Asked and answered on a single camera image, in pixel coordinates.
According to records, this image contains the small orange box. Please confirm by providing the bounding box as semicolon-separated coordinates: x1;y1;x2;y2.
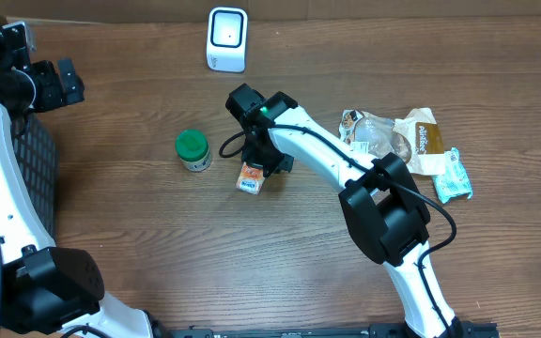
236;162;265;195

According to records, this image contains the green lid jar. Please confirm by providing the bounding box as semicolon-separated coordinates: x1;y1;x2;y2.
175;130;211;172

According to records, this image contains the beige brown snack pouch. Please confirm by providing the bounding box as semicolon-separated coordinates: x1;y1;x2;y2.
338;108;446;176

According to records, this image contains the teal snack packet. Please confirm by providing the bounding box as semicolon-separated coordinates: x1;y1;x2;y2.
432;147;473;204

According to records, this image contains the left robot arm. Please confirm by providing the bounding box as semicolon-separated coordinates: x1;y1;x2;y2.
0;22;166;337

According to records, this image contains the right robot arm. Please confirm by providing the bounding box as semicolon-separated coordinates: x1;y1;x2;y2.
225;84;463;337

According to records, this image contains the white barcode scanner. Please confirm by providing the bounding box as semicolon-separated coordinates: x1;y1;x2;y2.
206;7;249;73

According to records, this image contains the grey plastic mesh basket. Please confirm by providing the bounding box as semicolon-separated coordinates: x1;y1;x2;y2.
11;115;59;238

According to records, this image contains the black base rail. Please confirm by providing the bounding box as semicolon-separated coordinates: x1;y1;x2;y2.
167;321;501;338

